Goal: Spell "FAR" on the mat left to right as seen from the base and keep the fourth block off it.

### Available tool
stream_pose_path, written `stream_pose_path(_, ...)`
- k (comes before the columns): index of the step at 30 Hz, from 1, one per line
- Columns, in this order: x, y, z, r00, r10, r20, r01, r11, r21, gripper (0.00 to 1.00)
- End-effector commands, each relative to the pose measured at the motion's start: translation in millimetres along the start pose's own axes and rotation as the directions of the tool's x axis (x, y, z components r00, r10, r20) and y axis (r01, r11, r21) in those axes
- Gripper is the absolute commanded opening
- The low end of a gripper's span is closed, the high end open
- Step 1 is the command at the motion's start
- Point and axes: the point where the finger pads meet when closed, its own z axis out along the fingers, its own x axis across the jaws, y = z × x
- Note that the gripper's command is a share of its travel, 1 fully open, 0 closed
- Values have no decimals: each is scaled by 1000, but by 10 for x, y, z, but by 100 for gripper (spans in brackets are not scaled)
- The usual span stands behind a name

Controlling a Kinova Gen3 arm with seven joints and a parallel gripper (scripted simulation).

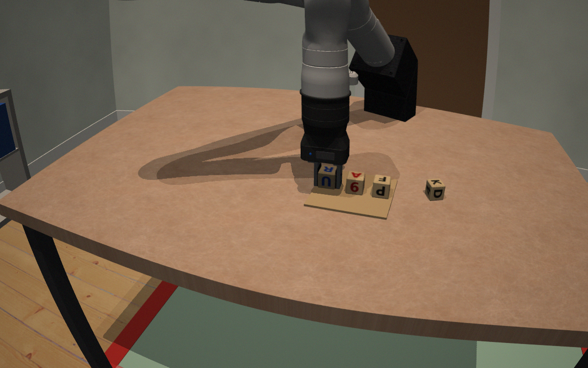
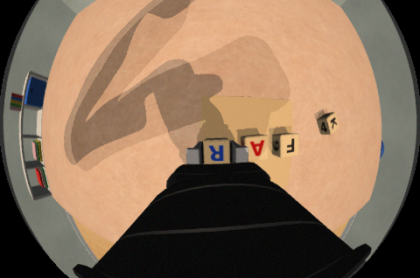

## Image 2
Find tan flat mat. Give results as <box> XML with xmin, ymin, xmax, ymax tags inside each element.
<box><xmin>200</xmin><ymin>95</ymin><xmax>293</xmax><ymax>188</ymax></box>

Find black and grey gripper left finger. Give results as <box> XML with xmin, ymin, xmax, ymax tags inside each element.
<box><xmin>186</xmin><ymin>142</ymin><xmax>204</xmax><ymax>164</ymax></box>

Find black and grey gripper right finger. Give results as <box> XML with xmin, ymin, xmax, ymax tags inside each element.
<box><xmin>230</xmin><ymin>141</ymin><xmax>249</xmax><ymax>163</ymax></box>

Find tan wooden letter block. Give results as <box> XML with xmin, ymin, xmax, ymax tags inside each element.
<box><xmin>241</xmin><ymin>135</ymin><xmax>269</xmax><ymax>162</ymax></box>
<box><xmin>203</xmin><ymin>137</ymin><xmax>230</xmax><ymax>164</ymax></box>
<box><xmin>317</xmin><ymin>112</ymin><xmax>339</xmax><ymax>135</ymax></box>
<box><xmin>272</xmin><ymin>133</ymin><xmax>298</xmax><ymax>158</ymax></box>

